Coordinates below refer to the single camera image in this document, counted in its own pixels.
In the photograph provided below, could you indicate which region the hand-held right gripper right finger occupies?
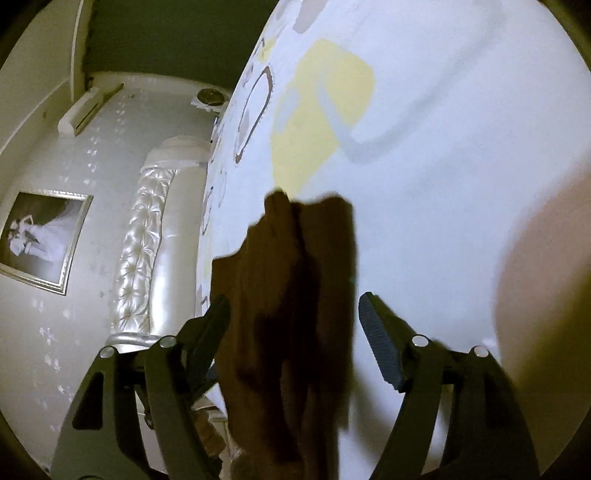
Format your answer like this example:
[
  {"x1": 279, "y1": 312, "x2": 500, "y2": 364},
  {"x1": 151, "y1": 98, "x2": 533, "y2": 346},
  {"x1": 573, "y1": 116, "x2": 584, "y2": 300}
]
[{"x1": 359, "y1": 292, "x2": 541, "y2": 480}]

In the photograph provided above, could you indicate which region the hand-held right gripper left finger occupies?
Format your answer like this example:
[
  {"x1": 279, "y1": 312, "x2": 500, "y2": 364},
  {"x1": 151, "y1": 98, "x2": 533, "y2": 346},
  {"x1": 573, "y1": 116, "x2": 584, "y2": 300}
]
[{"x1": 51, "y1": 295, "x2": 232, "y2": 480}]

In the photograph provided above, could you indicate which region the brown plaid sweater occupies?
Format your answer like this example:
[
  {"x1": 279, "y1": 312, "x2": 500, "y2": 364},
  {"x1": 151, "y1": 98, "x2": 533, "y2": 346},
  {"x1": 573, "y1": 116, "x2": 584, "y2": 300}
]
[{"x1": 211, "y1": 189, "x2": 358, "y2": 480}]

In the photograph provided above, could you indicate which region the cream tufted headboard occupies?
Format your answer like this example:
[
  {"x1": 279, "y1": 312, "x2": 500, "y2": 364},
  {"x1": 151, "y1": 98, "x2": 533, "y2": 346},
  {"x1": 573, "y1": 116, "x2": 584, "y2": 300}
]
[{"x1": 105, "y1": 135, "x2": 213, "y2": 354}]

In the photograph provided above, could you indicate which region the white patterned bed sheet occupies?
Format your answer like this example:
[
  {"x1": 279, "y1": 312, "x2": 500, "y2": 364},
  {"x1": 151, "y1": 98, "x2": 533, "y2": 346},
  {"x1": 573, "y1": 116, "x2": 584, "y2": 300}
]
[{"x1": 196, "y1": 0, "x2": 591, "y2": 467}]

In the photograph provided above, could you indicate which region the white air conditioner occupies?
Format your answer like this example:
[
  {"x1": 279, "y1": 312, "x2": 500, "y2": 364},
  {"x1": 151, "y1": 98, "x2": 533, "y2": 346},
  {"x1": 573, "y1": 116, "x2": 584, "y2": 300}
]
[{"x1": 58, "y1": 83, "x2": 125, "y2": 137}]

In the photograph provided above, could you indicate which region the green curtain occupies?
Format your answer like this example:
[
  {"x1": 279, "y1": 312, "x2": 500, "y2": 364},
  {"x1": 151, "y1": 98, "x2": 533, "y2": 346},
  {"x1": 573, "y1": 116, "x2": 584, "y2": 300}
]
[{"x1": 85, "y1": 0, "x2": 284, "y2": 90}]

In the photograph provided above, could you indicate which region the framed wall picture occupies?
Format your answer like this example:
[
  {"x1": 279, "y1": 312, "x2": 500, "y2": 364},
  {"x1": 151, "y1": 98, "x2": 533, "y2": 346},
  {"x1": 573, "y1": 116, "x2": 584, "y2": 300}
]
[{"x1": 0, "y1": 189, "x2": 94, "y2": 296}]

